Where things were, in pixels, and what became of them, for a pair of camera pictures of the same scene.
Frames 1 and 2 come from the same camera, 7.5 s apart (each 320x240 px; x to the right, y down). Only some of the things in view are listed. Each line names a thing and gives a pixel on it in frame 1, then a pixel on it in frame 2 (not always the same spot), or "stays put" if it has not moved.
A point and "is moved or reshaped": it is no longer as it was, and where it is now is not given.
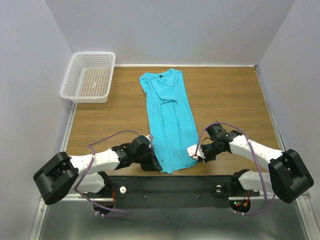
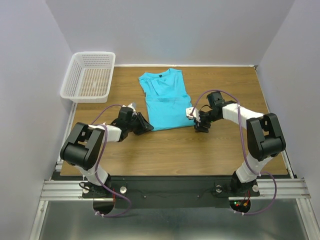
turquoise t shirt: x=171 y=123 is moved or reshaped
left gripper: x=152 y=162 -> x=139 y=121
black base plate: x=176 y=191 stays put
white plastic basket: x=89 y=77 stays put
